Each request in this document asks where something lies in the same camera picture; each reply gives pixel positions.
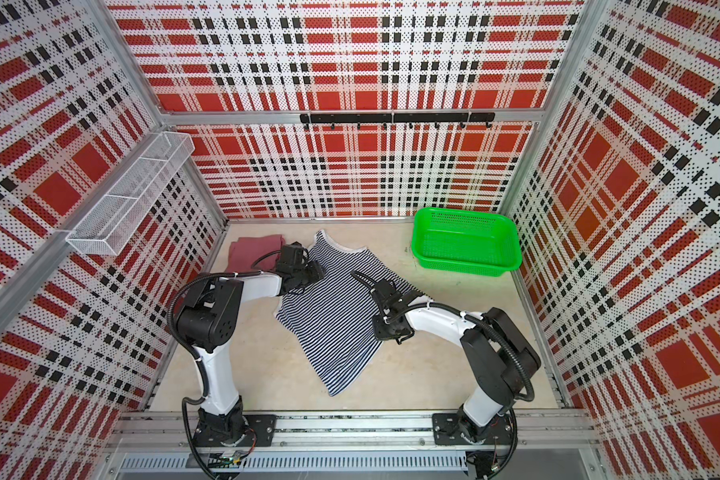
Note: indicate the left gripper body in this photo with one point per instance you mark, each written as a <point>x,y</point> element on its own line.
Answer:
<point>307,274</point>

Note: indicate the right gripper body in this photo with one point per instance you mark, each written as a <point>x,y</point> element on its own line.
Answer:
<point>384,330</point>

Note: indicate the maroon tank top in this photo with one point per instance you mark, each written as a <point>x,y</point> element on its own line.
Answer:
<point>254,253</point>

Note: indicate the striped tank top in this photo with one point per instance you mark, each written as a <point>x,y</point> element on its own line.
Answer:
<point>332,319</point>

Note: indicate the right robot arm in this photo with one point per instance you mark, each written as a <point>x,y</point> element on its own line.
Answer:
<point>500,357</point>

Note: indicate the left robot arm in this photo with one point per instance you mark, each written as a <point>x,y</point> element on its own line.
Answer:
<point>203,317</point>

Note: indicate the green plastic basket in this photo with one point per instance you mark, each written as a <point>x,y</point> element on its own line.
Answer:
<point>462,241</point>

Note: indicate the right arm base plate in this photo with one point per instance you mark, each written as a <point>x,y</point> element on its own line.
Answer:
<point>458,429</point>

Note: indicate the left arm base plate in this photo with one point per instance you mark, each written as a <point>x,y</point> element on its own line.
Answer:
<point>258,429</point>

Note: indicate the black hook rail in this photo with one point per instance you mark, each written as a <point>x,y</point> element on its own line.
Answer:
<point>397,117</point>

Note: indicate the aluminium front rail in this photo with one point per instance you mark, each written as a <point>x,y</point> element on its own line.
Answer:
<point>357,430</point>

